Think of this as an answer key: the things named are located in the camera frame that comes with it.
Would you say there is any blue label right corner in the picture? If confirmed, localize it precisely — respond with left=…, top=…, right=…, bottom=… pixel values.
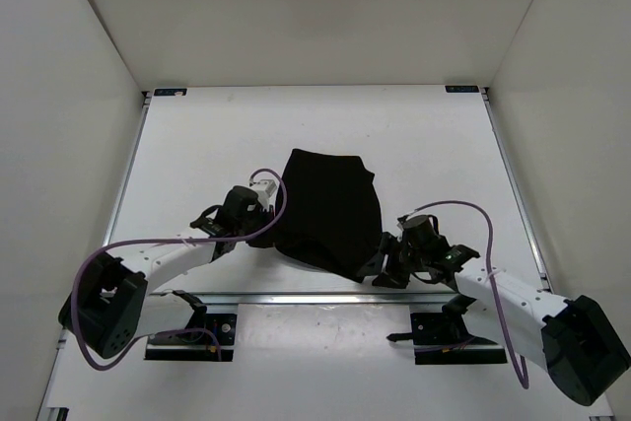
left=445, top=85, right=479, bottom=94

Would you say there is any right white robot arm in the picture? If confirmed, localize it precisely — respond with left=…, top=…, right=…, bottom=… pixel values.
left=362, top=215, right=630, bottom=406

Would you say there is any blue label corner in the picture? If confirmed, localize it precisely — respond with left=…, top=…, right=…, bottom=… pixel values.
left=445, top=85, right=479, bottom=94
left=153, top=88, right=187, bottom=97

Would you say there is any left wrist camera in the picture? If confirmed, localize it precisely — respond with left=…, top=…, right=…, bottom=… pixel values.
left=249, top=178, right=278, bottom=200

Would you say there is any blue label left corner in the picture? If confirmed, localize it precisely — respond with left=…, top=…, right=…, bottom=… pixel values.
left=153, top=88, right=187, bottom=97

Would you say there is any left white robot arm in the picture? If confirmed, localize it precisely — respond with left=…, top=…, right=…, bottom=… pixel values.
left=58, top=179, right=277, bottom=359

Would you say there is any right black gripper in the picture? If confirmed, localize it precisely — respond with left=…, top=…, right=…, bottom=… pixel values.
left=358, top=233, right=429, bottom=289

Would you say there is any aluminium rail front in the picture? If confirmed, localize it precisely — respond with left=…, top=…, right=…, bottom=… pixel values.
left=192, top=292, right=456, bottom=306

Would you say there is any black skirt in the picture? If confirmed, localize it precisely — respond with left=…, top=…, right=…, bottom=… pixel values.
left=271, top=149, right=383, bottom=283

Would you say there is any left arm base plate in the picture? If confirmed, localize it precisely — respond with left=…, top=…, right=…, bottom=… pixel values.
left=144, top=313, right=238, bottom=363

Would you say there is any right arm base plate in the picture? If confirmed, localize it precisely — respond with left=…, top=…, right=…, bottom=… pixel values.
left=386, top=313, right=507, bottom=366

